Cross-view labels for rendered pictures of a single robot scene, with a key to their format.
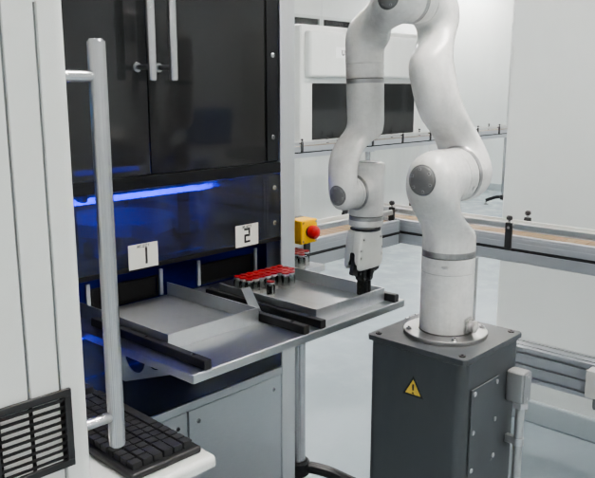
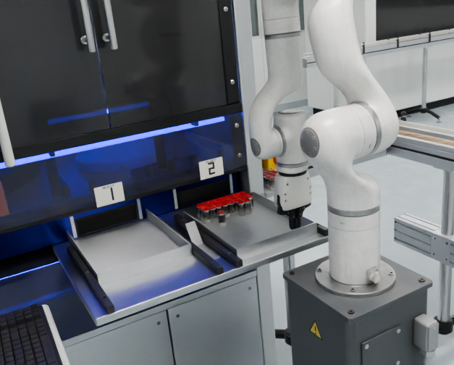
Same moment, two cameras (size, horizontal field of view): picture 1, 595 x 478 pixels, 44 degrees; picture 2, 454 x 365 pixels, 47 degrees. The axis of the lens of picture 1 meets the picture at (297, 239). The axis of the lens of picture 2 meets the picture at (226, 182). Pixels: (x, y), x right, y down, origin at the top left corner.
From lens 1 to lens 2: 0.66 m
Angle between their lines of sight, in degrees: 21
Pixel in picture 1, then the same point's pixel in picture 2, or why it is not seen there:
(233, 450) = (213, 335)
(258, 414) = (236, 308)
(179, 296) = (152, 221)
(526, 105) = not seen: outside the picture
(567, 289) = not seen: outside the picture
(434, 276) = (334, 229)
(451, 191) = (336, 154)
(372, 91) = (284, 46)
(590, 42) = not seen: outside the picture
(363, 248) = (287, 192)
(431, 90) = (324, 48)
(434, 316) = (336, 265)
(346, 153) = (260, 108)
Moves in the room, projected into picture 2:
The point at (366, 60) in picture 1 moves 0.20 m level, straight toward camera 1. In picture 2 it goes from (276, 16) to (246, 22)
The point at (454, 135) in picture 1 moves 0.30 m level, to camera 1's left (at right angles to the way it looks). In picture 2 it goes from (355, 90) to (225, 95)
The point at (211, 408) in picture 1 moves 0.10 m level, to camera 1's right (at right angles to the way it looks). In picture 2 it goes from (188, 305) to (216, 308)
